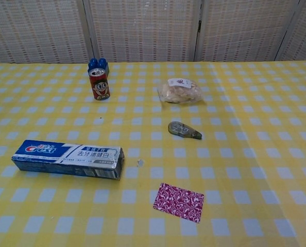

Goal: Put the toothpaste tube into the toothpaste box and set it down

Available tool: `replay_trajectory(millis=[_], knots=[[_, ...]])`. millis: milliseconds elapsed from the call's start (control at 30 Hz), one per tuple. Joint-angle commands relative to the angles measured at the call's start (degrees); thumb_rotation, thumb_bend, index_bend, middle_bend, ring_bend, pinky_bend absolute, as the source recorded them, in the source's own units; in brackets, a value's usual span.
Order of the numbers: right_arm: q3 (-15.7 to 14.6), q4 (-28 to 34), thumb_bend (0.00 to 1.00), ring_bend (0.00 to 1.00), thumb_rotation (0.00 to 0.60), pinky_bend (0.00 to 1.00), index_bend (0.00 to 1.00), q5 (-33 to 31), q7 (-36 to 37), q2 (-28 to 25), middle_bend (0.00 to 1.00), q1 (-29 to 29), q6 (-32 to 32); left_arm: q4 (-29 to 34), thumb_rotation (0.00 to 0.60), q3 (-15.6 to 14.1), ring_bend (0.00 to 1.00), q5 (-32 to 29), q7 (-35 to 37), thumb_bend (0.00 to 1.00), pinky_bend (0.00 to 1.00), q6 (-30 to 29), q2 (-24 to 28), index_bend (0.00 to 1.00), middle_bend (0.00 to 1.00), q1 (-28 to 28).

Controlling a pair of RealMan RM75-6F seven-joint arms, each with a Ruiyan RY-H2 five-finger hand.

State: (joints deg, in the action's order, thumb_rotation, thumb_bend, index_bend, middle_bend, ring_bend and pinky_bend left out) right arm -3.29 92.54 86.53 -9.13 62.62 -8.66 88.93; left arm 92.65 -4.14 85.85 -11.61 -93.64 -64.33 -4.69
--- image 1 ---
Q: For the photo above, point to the yellow white checked tablecloth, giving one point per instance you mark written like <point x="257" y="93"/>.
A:
<point x="245" y="167"/>

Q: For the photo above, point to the blue studded building block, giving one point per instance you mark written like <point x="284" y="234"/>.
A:
<point x="93" y="62"/>

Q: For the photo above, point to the clear bag of bread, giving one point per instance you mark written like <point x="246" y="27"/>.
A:
<point x="180" y="92"/>

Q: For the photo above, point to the small white paper scrap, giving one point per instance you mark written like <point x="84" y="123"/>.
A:
<point x="140" y="162"/>

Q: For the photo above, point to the magenta white patterned card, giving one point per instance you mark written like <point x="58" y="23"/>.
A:
<point x="178" y="202"/>

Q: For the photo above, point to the red cartoon face drink can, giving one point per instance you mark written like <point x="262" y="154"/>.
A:
<point x="99" y="87"/>

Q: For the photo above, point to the blue and white toothpaste box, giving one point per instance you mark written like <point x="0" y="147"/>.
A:
<point x="65" y="157"/>

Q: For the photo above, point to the grey correction tape dispenser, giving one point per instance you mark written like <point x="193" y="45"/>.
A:
<point x="178" y="128"/>

